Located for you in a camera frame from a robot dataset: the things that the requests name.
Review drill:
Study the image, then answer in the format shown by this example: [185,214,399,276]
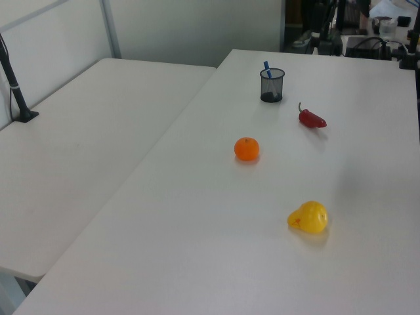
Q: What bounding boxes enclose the orange mandarin fruit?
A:
[234,136,260,161]

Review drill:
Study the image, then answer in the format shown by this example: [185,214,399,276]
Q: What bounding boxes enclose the grey aluminium partition frame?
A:
[0,0,122,60]

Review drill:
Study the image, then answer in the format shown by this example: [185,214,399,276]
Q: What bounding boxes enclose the clear glass jar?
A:
[379,18,397,36]

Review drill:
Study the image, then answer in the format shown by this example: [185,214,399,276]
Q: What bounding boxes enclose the black camera stand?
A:
[398,28,420,70]

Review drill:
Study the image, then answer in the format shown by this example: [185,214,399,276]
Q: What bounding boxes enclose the black box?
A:
[344,35,392,60]

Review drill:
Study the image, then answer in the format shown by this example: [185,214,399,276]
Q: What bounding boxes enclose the black pole with base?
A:
[0,32,39,123]

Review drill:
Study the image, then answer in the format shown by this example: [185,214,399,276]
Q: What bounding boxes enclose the black mesh pen cup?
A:
[259,68,285,103]

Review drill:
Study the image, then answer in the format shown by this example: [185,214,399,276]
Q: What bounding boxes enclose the red chili pepper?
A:
[297,102,327,129]

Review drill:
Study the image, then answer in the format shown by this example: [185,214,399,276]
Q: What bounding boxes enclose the black looped cable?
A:
[357,35,390,51]

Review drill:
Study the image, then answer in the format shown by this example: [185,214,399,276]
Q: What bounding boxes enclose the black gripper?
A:
[311,2,325,55]

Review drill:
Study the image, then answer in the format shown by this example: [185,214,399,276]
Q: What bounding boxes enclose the grey sneaker shoe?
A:
[292,30,312,47]

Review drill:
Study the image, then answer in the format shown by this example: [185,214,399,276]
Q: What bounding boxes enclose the dark green machine base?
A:
[318,28,343,56]

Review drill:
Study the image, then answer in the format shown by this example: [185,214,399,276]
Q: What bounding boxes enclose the yellow toy pear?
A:
[287,200,329,234]

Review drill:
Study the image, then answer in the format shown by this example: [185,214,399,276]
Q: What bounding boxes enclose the grey table leg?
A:
[0,275,28,315]

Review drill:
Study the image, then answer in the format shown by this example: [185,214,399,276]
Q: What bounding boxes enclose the white plastic sheet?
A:
[369,0,420,18]

